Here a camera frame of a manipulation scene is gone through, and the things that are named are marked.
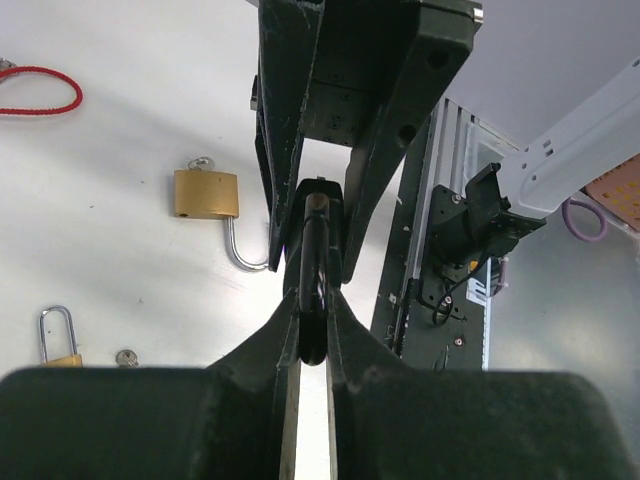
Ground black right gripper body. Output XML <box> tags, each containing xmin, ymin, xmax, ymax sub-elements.
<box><xmin>249</xmin><ymin>0</ymin><xmax>421</xmax><ymax>147</ymax></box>

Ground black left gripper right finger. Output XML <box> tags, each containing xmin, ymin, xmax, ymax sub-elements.
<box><xmin>327</xmin><ymin>290</ymin><xmax>639</xmax><ymax>479</ymax></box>

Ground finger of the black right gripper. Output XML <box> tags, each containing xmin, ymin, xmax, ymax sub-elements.
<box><xmin>256</xmin><ymin>1</ymin><xmax>325</xmax><ymax>271</ymax></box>
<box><xmin>342</xmin><ymin>1</ymin><xmax>483</xmax><ymax>283</ymax></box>

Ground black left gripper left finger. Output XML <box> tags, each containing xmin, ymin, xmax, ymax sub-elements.
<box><xmin>1</xmin><ymin>293</ymin><xmax>301</xmax><ymax>479</ymax></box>

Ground small silver keys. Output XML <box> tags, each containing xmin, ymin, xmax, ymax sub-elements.
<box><xmin>115</xmin><ymin>349</ymin><xmax>139</xmax><ymax>368</ymax></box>

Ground small brass padlock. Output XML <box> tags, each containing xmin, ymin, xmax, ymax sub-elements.
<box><xmin>38</xmin><ymin>305</ymin><xmax>83</xmax><ymax>368</ymax></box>

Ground black padlock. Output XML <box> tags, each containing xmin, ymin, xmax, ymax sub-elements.
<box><xmin>283</xmin><ymin>177</ymin><xmax>344</xmax><ymax>366</ymax></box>

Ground red cable padlock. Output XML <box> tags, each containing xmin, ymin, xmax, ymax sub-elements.
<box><xmin>1</xmin><ymin>57</ymin><xmax>84</xmax><ymax>117</ymax></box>

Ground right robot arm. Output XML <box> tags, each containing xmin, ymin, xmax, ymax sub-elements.
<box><xmin>253</xmin><ymin>1</ymin><xmax>639</xmax><ymax>280</ymax></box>

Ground large brass padlock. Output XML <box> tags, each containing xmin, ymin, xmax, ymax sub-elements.
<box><xmin>173</xmin><ymin>169</ymin><xmax>267</xmax><ymax>272</ymax></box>

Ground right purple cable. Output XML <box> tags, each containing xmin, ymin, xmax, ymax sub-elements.
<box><xmin>561</xmin><ymin>195</ymin><xmax>609</xmax><ymax>244</ymax></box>

